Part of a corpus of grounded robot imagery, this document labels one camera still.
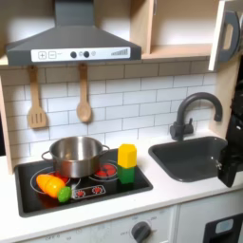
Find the green block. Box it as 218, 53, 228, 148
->
117, 164, 137, 185

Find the yellow block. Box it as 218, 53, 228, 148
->
117, 143, 138, 169

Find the wooden spoon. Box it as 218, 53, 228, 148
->
76, 64, 93, 123

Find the dark grey tap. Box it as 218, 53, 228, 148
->
169, 91, 224, 142

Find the dark grey sink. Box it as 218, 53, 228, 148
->
147, 136, 230, 183

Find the slotted wooden spatula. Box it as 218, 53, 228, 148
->
27, 65, 48, 130

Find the orange toy carrot green tip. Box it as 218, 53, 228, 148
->
35, 173, 73, 204

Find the grey range hood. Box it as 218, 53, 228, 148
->
5, 0, 142, 66

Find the white oven control panel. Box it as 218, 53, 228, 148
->
18, 205, 178, 243

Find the grey oven knob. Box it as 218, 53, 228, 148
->
131, 220, 152, 243

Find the black stove top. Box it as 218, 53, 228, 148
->
13, 148, 154, 218

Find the white toy microwave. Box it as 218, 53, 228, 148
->
208, 0, 243, 72

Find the black appliance door panel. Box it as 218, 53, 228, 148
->
202, 213, 243, 243

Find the steel pot with handles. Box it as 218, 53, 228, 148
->
41, 136, 111, 179

